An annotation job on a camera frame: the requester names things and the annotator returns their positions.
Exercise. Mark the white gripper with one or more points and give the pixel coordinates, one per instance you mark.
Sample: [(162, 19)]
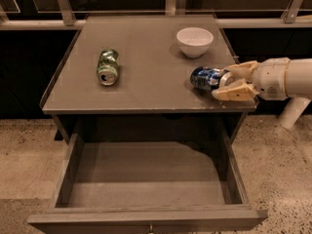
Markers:
[(270, 79)]

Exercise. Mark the blue pepsi can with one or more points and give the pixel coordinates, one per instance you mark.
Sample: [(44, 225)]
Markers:
[(209, 79)]

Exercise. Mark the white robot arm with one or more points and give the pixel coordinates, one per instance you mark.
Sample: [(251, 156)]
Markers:
[(298, 85)]

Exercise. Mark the crushed green soda can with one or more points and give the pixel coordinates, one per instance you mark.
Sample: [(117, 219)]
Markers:
[(107, 67)]

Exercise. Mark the open grey top drawer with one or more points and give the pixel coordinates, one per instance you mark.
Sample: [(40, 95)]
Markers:
[(120, 187)]

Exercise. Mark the white ceramic bowl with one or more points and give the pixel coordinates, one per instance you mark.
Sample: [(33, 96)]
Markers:
[(194, 41)]

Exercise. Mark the grey wooden cabinet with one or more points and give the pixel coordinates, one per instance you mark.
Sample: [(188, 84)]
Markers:
[(154, 73)]

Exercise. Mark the metal railing frame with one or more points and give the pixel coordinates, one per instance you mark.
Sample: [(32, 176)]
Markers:
[(73, 14)]

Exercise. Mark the metal drawer handle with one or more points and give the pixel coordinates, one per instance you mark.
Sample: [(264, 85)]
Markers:
[(150, 229)]

